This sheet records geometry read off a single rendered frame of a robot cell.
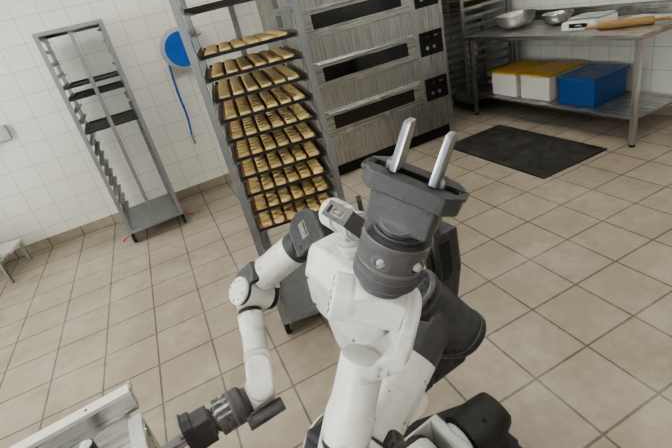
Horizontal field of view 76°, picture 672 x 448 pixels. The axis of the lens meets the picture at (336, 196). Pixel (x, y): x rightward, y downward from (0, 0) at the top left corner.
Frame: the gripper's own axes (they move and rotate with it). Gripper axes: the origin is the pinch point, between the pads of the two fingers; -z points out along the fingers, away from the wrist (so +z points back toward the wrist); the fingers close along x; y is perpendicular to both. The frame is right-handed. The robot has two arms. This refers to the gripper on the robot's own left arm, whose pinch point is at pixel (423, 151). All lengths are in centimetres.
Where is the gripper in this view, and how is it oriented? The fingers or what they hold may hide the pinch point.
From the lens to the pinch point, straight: 49.9
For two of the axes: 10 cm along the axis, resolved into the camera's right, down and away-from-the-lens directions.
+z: -1.9, 8.6, 4.8
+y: 4.6, -3.5, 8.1
